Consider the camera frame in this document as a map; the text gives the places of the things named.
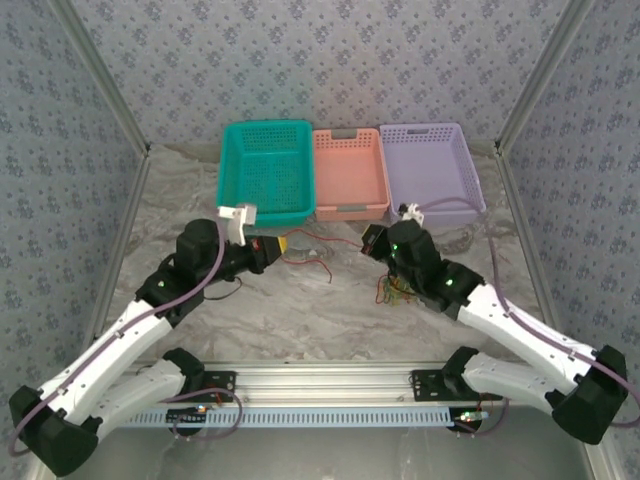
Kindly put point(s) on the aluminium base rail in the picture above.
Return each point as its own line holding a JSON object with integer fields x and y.
{"x": 320, "y": 382}

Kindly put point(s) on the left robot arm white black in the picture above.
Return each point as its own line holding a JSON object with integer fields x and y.
{"x": 125, "y": 325}

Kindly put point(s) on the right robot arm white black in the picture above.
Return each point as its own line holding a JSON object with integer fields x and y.
{"x": 525, "y": 335}

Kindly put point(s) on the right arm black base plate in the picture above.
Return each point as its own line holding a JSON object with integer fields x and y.
{"x": 425, "y": 385}

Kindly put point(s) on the teal plastic basket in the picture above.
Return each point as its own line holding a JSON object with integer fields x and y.
{"x": 265, "y": 165}

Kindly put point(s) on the aluminium frame post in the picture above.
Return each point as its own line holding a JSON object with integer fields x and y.
{"x": 544, "y": 75}
{"x": 104, "y": 75}

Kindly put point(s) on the pink plastic basket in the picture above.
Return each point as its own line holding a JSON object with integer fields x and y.
{"x": 350, "y": 175}

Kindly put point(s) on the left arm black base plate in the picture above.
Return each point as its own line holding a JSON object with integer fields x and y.
{"x": 222, "y": 382}

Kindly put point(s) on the aluminium table edge rail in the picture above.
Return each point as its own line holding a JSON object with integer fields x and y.
{"x": 524, "y": 225}
{"x": 122, "y": 235}

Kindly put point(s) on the purple plastic basket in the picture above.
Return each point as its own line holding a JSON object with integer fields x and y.
{"x": 430, "y": 170}

